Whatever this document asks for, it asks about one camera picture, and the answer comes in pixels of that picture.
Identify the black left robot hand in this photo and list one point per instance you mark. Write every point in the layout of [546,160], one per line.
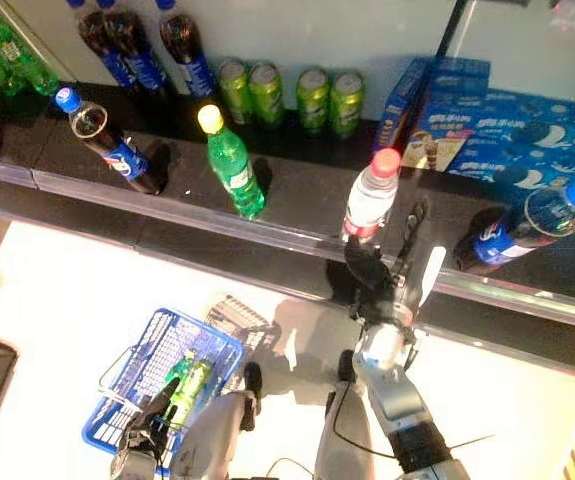
[149,425]

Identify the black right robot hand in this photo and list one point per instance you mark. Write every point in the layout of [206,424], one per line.
[377,285]

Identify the blue plastic shopping basket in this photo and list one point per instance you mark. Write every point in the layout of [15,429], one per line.
[152,345]

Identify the clear water bottle red cap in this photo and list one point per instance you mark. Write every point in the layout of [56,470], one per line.
[369,200]

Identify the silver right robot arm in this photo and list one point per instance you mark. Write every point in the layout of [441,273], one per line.
[397,385]

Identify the yellow-green drink bottle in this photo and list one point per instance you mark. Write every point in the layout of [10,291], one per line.
[194,390]

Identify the silver left robot leg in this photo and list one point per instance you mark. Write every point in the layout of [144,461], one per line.
[217,435]

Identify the silver robot leg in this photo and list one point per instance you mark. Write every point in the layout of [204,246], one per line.
[347,440]
[217,435]

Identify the Oreo box with cone picture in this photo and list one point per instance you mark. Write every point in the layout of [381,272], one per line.
[437,145]

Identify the silver right robot leg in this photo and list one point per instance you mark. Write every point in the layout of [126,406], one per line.
[347,440]

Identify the black base shelf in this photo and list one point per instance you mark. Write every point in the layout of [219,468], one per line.
[217,245]

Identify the green soda can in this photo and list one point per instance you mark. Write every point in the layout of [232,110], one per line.
[347,105]
[236,92]
[267,95]
[313,102]

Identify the tall blue Oreo box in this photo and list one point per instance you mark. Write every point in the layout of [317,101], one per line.
[402,100]

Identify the wide flat blue Oreo box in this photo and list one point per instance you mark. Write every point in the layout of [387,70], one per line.
[532,135]

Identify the black shelf board clear rail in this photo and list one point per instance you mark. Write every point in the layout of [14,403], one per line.
[307,200]
[542,285]
[7,165]

